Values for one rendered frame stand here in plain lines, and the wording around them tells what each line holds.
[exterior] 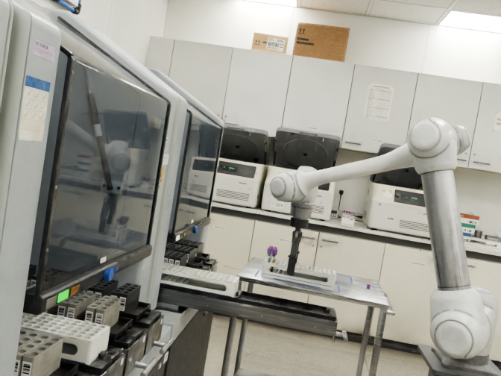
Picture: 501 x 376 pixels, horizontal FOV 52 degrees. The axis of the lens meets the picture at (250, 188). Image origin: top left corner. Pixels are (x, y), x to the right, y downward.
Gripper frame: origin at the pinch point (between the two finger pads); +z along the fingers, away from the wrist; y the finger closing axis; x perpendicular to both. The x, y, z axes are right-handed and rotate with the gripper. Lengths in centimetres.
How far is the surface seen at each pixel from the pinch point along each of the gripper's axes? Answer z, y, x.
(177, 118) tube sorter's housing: -49, -56, 40
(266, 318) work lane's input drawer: 10.4, -43.8, 3.6
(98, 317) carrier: 1, -99, 38
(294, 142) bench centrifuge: -61, 217, 24
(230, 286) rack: 2.5, -42.5, 17.3
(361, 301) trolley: 6.0, -11.0, -28.7
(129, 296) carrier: 0, -82, 38
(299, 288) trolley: 5.8, -11.0, -4.7
